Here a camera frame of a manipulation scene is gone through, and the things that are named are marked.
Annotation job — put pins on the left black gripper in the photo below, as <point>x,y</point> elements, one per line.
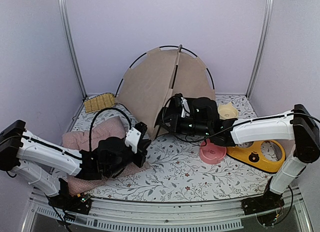
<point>143,146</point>

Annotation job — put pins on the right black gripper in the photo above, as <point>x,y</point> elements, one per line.
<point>175,127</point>

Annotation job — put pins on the beige fabric pet tent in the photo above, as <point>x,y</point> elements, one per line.
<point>145,109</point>

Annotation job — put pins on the black tent pole one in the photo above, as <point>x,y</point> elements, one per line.
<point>157,127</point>

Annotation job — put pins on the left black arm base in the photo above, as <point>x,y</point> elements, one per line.
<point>63,203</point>

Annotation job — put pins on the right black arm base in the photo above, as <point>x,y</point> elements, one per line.
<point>267,201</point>

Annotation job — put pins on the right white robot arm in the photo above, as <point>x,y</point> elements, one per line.
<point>200,117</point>

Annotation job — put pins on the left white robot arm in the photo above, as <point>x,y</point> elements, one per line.
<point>108,159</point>

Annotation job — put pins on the pink pet bowl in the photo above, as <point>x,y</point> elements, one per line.
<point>210,153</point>

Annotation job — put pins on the cream cat bowl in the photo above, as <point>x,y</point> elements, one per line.
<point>227,111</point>

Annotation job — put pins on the woven scratcher tray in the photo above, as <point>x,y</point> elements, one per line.
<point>106,100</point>

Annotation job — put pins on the yellow double bowl stand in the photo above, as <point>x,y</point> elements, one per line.
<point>267,156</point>

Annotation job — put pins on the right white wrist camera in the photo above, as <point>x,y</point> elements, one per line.
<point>181,101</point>

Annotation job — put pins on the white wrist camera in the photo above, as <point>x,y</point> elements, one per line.
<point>132,139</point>
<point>181,101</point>

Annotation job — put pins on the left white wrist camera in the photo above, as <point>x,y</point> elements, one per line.
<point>132,139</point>

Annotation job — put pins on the right aluminium frame post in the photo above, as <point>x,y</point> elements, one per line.
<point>260,49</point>

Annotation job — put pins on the aluminium frame post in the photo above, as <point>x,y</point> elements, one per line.
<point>260,49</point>
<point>68,34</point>

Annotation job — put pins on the left aluminium frame post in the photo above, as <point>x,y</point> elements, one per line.
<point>68,34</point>

